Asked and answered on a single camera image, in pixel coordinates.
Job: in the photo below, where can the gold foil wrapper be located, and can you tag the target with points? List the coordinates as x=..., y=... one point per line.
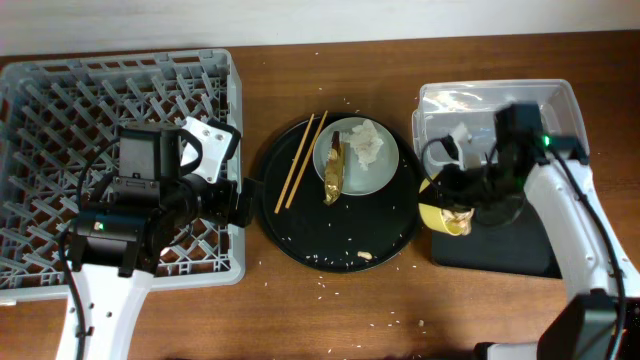
x=334, y=170

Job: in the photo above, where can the yellow bowl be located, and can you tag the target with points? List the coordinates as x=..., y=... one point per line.
x=431, y=216

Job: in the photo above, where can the peanut on tray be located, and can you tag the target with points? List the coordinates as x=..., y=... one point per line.
x=365, y=255

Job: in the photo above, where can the black rectangular tray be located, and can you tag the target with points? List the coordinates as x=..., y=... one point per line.
x=506, y=236

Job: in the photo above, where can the grey plate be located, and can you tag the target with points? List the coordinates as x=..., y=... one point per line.
x=356, y=181

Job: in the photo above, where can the grey dishwasher rack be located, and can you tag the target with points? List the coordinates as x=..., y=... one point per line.
x=58, y=122

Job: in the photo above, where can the wooden chopstick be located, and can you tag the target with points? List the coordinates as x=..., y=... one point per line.
x=305, y=161
x=293, y=165

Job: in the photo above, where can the clear plastic bin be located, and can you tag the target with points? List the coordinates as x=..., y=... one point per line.
x=442, y=106

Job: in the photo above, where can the peanut shell food scraps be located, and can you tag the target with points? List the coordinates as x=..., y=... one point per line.
x=457, y=223

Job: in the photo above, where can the white napkin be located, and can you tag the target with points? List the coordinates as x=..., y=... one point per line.
x=366, y=142

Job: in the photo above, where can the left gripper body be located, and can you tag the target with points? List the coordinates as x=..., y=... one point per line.
x=216, y=201

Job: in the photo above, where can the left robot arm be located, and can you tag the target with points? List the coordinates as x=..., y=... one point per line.
x=168, y=176

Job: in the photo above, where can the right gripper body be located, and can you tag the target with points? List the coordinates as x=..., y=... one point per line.
x=475, y=185

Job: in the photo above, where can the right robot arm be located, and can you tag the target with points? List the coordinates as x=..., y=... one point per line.
x=553, y=174

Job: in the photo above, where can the round black tray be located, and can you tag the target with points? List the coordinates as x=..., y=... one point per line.
x=328, y=238

